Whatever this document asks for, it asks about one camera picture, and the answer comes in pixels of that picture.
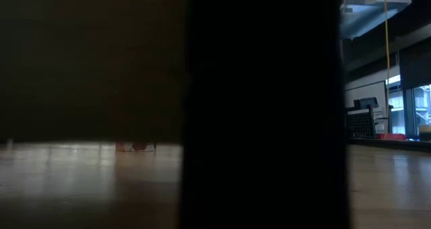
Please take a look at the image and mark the yellow hanging cable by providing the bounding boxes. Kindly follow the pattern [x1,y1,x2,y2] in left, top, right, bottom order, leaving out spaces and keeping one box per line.
[383,0,391,139]

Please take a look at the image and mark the whiteboard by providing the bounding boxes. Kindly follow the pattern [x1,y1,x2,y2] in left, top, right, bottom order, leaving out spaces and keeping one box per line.
[343,81,388,115]

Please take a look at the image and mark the red tray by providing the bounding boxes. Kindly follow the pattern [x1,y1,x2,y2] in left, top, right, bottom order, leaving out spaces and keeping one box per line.
[376,133,407,141]

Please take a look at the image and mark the black metal table frame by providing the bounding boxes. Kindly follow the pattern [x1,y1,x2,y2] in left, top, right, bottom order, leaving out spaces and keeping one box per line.
[346,137,431,153]

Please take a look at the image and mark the silver ventilation duct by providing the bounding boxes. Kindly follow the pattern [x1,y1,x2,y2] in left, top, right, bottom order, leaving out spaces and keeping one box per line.
[339,0,412,40]

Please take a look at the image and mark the red and white Juicy can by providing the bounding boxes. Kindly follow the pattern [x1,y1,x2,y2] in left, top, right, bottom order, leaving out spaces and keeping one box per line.
[115,140,158,153]

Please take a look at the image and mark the yellow bin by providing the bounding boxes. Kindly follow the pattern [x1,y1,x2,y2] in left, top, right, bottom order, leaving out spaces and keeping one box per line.
[418,123,431,141]

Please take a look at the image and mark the black equipment stand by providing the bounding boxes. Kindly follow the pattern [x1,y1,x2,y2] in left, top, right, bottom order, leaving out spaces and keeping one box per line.
[345,96,394,139]

